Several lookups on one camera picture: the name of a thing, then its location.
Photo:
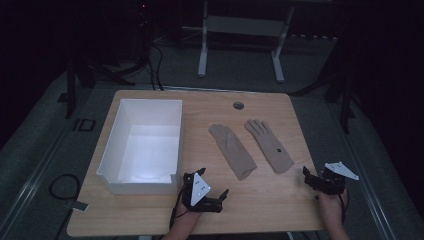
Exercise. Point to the person's right hand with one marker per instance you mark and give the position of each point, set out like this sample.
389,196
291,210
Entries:
331,208

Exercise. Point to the white box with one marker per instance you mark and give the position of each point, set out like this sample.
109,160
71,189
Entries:
148,146

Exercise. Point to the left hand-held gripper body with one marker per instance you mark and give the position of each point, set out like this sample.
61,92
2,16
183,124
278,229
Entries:
199,190

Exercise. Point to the beige glove with black dot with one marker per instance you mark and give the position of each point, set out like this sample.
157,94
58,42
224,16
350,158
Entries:
271,146

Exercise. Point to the black rectangular floor frame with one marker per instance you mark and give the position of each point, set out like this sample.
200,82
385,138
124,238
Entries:
85,124

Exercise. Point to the person's left hand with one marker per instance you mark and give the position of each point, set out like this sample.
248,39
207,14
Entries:
185,218

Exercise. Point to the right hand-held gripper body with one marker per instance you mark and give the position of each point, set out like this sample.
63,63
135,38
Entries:
333,180

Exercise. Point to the plain beige glove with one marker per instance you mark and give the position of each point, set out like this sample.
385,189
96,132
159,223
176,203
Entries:
233,151

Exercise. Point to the grey floor tape piece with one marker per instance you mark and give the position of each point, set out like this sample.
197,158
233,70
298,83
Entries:
80,206

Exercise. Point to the white metal desk frame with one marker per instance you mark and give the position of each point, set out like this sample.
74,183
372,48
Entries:
245,26

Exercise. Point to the black tripod stand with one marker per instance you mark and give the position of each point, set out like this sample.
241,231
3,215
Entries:
83,78
343,96

